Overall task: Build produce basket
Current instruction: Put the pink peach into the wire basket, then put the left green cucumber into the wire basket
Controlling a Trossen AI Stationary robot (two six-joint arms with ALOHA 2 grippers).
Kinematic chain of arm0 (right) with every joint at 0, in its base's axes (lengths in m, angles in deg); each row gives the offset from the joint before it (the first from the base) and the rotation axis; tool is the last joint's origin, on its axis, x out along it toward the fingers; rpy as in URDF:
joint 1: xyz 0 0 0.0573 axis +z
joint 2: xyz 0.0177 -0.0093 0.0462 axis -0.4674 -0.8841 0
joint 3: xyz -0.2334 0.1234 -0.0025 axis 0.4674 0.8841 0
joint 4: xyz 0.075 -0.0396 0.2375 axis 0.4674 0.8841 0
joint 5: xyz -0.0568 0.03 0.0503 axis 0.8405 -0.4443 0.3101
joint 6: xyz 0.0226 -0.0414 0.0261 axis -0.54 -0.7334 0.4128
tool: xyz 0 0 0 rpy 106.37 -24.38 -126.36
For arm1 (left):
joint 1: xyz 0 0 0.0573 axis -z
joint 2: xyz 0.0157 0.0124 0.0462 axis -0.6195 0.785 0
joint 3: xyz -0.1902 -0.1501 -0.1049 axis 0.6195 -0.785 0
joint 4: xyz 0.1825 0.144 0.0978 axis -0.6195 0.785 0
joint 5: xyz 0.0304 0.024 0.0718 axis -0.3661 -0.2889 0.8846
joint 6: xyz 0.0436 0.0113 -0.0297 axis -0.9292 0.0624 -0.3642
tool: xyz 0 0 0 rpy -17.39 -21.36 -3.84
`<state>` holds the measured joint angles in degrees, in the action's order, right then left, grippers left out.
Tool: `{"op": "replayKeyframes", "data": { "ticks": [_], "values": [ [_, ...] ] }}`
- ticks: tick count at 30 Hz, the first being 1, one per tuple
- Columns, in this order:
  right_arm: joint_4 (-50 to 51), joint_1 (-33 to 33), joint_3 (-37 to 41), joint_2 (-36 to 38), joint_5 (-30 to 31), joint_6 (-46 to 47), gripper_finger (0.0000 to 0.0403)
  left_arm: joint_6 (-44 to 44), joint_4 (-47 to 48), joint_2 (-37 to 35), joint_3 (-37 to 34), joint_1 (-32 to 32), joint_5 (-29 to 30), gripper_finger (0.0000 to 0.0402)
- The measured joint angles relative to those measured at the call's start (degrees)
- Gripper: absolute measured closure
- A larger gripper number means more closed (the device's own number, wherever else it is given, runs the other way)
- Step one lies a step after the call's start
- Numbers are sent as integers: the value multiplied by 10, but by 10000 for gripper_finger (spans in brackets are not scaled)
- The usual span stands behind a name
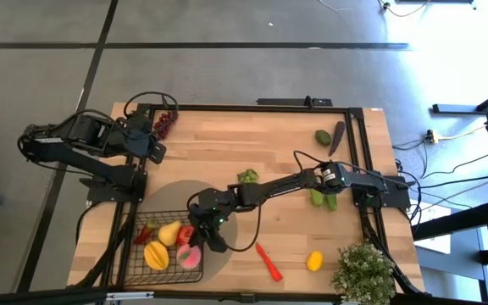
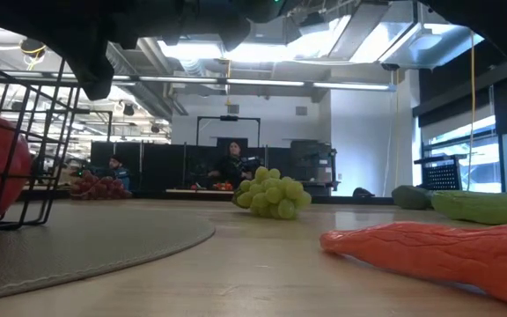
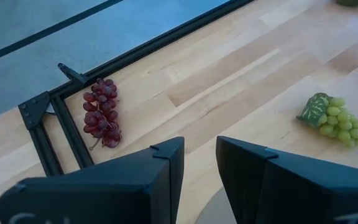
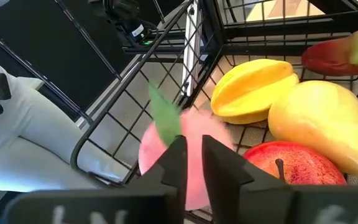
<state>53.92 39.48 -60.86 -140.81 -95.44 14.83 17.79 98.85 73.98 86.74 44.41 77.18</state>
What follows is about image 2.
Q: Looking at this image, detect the orange carrot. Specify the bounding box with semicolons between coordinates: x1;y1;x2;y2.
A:
319;221;507;309

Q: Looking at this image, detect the background wooden table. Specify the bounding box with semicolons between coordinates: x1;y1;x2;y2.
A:
165;188;237;195

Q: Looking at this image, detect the black partition wall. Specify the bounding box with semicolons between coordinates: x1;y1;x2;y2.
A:
90;140;294;195

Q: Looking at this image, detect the green grape bunch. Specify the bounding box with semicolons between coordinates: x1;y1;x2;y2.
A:
231;166;312;220

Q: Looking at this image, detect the silver air duct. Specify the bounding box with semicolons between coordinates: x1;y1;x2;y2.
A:
327;0;492;70

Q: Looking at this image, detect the ceiling device with yellow cord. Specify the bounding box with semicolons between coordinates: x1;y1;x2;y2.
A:
20;38;47;57

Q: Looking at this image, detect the black background rig frame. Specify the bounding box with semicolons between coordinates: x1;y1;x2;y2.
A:
71;108;114;143
195;114;262;149

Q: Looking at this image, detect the black metal table frame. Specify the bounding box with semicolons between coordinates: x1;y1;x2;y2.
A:
15;188;395;207

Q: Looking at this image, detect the long ceiling light tube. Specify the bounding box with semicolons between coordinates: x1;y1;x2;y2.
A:
112;74;398;92

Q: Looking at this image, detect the black wire basket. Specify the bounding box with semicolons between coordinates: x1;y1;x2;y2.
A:
0;55;92;234

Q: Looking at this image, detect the person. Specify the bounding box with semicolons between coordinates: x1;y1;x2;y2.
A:
209;140;259;188
106;153;131;191

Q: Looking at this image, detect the black equipment cabinet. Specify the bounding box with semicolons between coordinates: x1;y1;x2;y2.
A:
289;139;338;197

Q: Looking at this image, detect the round grey placemat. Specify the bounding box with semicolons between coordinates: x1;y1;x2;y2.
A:
0;203;216;304

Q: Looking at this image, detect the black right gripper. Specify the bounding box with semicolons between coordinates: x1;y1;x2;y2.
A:
66;0;276;101

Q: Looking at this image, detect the dark green avocado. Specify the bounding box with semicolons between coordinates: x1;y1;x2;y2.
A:
391;184;435;211

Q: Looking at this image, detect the black perforated cart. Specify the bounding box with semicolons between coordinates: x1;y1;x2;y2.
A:
414;153;468;193

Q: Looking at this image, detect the light green cucumber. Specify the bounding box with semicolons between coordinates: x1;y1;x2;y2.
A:
430;189;507;226

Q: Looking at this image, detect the red grape bunch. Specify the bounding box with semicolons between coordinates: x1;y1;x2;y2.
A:
69;170;134;202

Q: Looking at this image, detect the yellow hanging cord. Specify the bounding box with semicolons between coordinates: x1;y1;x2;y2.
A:
467;30;478;193

